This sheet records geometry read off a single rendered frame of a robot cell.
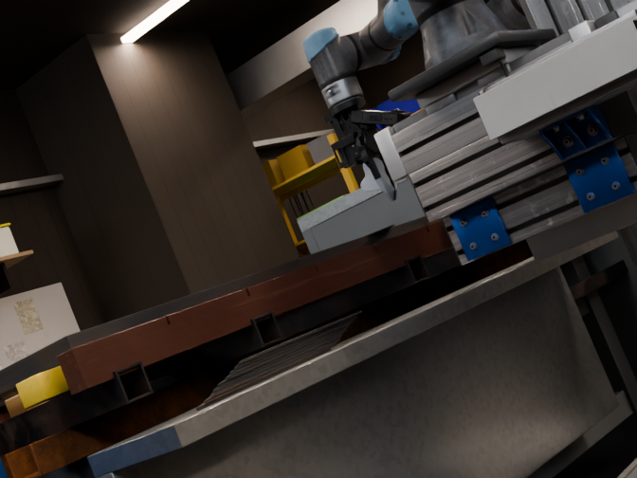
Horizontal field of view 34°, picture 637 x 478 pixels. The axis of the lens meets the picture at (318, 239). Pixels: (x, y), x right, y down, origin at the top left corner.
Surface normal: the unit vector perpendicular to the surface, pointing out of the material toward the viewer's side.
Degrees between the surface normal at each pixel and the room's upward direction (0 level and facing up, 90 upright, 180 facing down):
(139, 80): 90
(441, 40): 72
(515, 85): 90
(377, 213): 90
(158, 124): 90
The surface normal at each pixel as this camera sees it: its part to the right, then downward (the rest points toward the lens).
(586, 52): -0.58, 0.18
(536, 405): 0.68, -0.33
